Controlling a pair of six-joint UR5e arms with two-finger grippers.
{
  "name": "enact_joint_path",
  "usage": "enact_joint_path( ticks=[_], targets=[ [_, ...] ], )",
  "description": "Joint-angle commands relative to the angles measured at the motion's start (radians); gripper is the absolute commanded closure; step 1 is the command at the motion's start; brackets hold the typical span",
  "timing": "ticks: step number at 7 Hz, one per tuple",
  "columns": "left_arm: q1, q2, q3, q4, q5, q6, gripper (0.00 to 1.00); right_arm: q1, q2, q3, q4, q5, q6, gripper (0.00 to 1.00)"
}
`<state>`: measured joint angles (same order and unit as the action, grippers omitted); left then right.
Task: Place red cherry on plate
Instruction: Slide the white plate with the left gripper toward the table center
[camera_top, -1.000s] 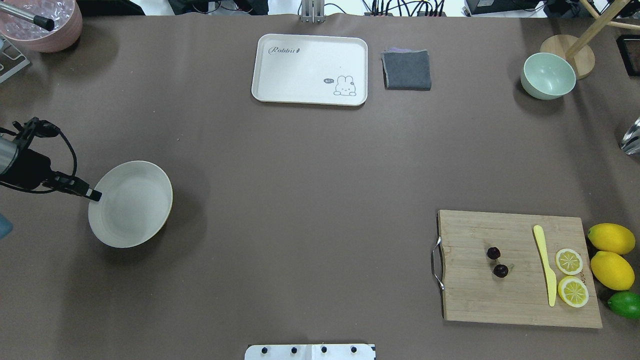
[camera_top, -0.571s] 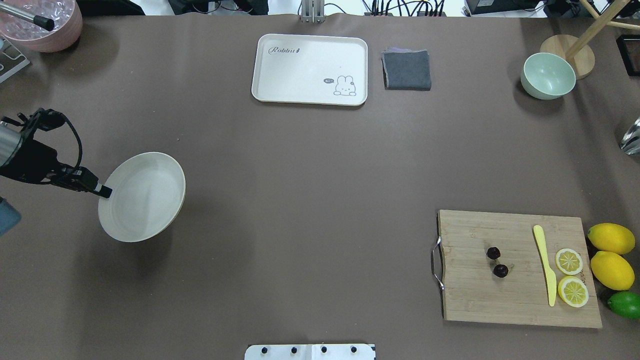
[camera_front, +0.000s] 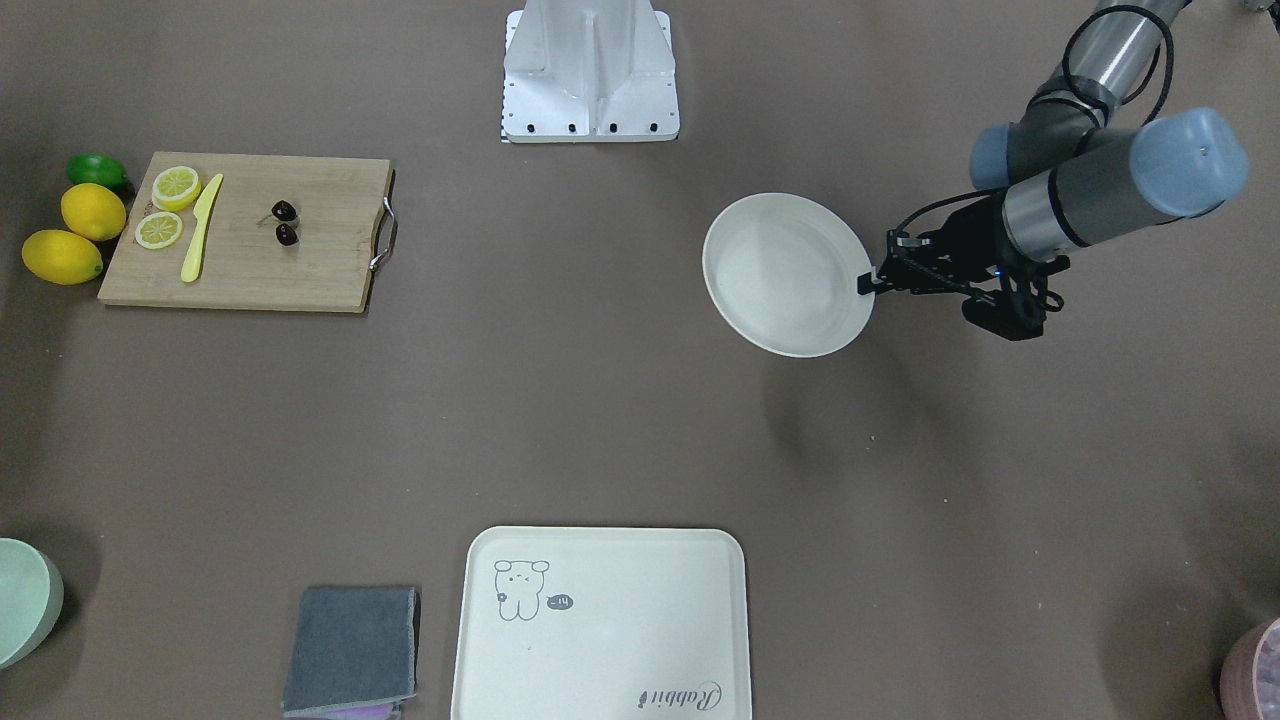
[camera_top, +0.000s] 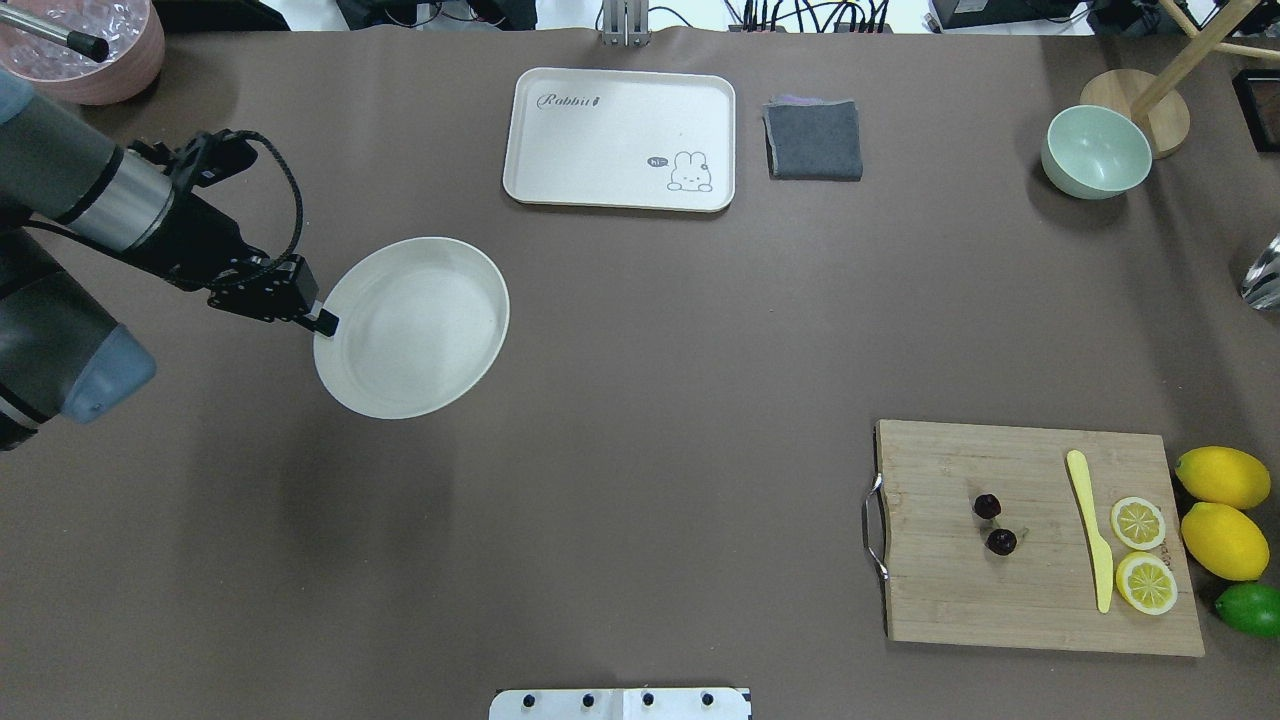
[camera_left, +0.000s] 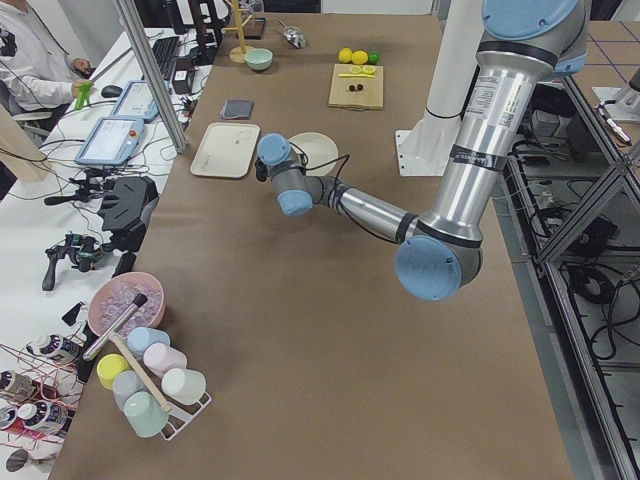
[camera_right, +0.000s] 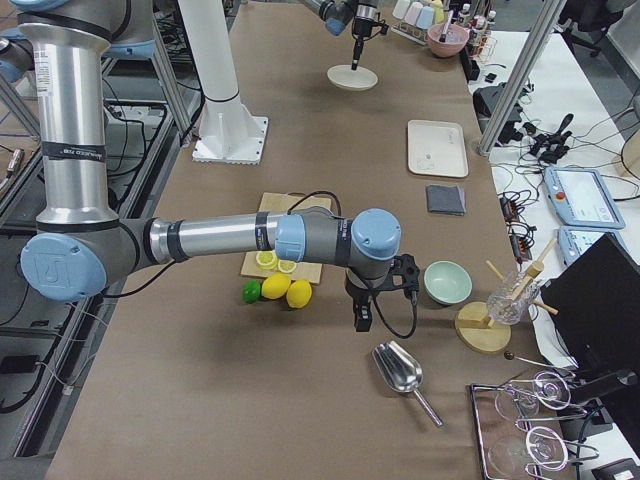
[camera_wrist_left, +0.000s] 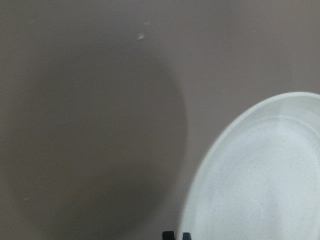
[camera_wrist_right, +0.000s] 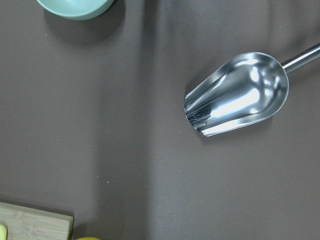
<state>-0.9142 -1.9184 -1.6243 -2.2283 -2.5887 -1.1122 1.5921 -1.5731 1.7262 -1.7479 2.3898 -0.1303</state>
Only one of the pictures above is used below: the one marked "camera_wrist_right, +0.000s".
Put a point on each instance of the steel scoop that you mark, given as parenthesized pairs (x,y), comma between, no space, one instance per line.
(249,88)

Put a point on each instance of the yellow lemon near scoop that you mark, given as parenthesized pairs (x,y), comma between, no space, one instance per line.
(88,238)

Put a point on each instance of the mint green bowl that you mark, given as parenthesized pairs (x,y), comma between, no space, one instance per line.
(76,9)

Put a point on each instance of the bamboo cutting board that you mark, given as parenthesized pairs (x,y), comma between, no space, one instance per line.
(25,223)

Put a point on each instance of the yellow plastic knife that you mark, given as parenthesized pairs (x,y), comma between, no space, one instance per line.
(3,232)

